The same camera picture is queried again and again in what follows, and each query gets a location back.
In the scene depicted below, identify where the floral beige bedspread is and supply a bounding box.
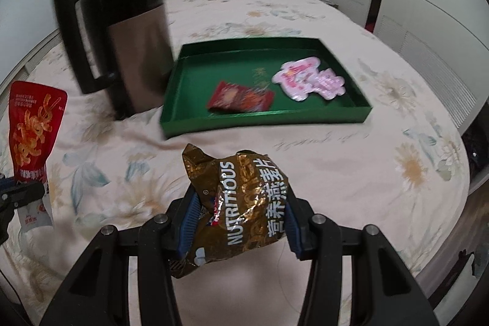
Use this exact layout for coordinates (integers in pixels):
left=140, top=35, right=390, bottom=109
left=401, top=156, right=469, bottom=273
left=1, top=0, right=469, bottom=325

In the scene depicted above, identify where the green tray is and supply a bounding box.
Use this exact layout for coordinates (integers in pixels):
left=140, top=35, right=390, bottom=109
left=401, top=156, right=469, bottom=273
left=160, top=37, right=372, bottom=139

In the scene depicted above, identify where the white radiator cover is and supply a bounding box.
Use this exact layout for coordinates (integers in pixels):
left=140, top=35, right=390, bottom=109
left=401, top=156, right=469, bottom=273
left=1, top=30, right=61, bottom=93

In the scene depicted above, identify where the black brown electric kettle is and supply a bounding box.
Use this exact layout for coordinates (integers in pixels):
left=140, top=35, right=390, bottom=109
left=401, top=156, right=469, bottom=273
left=53, top=0, right=174, bottom=120

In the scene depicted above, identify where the small red snack packet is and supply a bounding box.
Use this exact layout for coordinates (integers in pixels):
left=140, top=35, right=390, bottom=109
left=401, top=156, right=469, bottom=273
left=207, top=81, right=274, bottom=113

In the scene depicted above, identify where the brown gold oatmeal bag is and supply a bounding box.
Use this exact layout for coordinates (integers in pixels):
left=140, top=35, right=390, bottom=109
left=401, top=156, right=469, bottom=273
left=170, top=144, right=289, bottom=279

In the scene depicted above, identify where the pink cartoon snack packet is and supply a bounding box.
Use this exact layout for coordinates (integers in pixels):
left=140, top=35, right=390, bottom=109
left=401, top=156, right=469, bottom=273
left=272, top=56, right=346, bottom=102

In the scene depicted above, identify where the large red spicy snack bag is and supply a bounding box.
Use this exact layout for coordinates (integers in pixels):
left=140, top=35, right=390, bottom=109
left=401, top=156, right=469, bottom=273
left=8, top=81, right=68, bottom=233

